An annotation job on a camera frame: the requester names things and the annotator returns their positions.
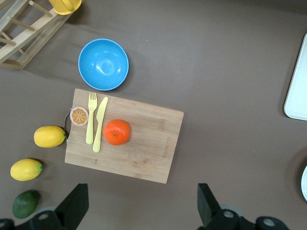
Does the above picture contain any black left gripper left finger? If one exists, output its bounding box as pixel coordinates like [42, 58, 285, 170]
[32, 183, 89, 230]

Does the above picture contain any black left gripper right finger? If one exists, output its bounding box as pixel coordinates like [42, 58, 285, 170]
[197, 183, 243, 230]

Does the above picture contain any orange fruit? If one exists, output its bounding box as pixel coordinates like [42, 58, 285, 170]
[103, 119, 131, 146]

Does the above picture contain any white round plate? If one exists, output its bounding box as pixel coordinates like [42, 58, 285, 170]
[301, 164, 307, 202]

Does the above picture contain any green avocado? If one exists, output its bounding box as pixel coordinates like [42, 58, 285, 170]
[12, 190, 40, 219]

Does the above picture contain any yellow lemon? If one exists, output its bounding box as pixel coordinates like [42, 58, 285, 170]
[10, 158, 43, 182]
[34, 126, 67, 148]

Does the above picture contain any yellow plastic knife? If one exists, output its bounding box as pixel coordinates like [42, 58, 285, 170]
[93, 96, 109, 153]

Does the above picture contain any yellow plastic fork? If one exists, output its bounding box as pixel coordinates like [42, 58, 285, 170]
[85, 92, 98, 145]

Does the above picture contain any wooden orange slice toy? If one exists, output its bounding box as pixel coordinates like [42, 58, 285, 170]
[71, 106, 89, 126]

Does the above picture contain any bamboo cutting board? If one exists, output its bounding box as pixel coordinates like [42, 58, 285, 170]
[64, 88, 185, 184]

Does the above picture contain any blue bowl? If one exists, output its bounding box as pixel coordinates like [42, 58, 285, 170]
[78, 38, 130, 91]

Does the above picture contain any cream tray with bear print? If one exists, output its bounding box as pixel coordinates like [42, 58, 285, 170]
[283, 32, 307, 121]

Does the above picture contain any wooden peg rack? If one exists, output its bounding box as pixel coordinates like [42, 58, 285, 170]
[0, 0, 70, 70]

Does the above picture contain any yellow cup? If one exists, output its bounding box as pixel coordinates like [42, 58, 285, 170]
[47, 0, 83, 15]

